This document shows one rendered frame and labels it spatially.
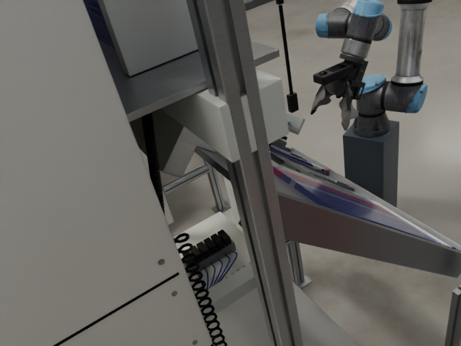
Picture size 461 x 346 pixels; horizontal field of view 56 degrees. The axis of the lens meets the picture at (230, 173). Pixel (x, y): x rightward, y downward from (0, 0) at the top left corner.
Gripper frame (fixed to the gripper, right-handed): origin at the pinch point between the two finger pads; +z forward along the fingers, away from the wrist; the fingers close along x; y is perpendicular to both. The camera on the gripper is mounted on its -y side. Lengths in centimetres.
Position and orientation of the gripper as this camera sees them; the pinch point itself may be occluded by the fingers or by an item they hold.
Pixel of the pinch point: (325, 122)
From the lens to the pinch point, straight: 132.3
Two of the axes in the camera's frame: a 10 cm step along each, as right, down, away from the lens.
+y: 8.2, 0.1, 5.7
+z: -2.4, 9.1, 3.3
